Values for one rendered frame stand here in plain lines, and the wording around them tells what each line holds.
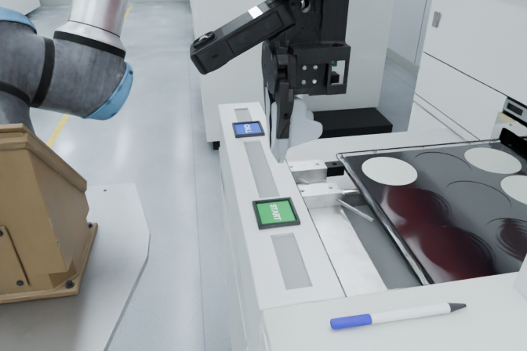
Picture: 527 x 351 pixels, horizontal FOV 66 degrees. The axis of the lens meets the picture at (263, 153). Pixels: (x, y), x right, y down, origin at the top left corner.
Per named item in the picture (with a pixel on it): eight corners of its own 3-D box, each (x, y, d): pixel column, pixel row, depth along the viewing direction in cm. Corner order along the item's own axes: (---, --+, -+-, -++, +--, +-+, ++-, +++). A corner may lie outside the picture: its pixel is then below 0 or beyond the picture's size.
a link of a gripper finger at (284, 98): (292, 143, 45) (296, 66, 40) (278, 145, 45) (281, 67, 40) (282, 125, 49) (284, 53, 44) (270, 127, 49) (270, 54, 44)
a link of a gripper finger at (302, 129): (323, 170, 49) (329, 99, 45) (275, 175, 48) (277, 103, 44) (315, 157, 52) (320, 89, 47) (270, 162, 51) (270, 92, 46)
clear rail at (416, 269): (340, 157, 83) (341, 150, 82) (443, 305, 50) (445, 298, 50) (334, 157, 82) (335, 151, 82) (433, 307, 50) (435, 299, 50)
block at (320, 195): (334, 194, 73) (336, 180, 71) (340, 205, 70) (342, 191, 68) (291, 199, 72) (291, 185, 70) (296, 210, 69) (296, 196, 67)
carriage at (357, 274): (318, 181, 82) (320, 168, 80) (404, 340, 50) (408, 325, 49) (280, 185, 80) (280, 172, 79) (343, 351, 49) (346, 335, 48)
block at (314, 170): (321, 171, 80) (321, 157, 78) (326, 180, 77) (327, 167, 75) (281, 175, 78) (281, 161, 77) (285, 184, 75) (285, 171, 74)
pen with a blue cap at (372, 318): (463, 298, 41) (330, 316, 39) (469, 305, 40) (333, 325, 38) (461, 304, 41) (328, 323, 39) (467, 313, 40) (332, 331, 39)
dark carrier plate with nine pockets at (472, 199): (498, 144, 86) (499, 142, 86) (663, 258, 57) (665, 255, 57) (344, 158, 81) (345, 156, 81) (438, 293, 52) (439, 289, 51)
